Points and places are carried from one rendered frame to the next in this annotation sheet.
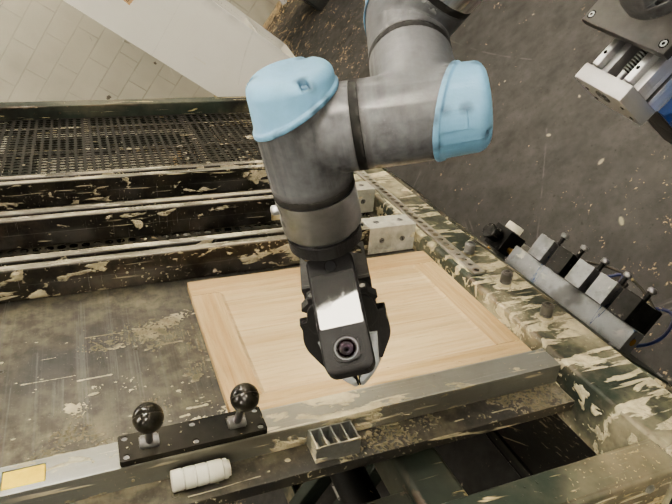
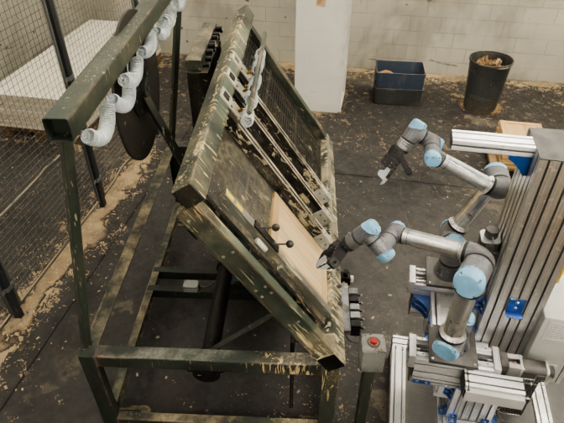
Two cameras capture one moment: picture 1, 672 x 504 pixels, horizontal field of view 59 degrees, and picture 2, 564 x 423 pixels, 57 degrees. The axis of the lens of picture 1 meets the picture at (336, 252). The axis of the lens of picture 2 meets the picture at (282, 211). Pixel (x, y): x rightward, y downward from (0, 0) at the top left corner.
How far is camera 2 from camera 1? 1.79 m
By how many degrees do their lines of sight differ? 10
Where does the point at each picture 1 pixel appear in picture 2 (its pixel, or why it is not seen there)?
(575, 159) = (383, 284)
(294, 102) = (372, 231)
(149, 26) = (310, 21)
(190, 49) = (311, 49)
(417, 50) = (391, 242)
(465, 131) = (383, 258)
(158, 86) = (272, 26)
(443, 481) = not seen: hidden behind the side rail
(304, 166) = (362, 237)
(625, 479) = (324, 341)
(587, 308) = (346, 315)
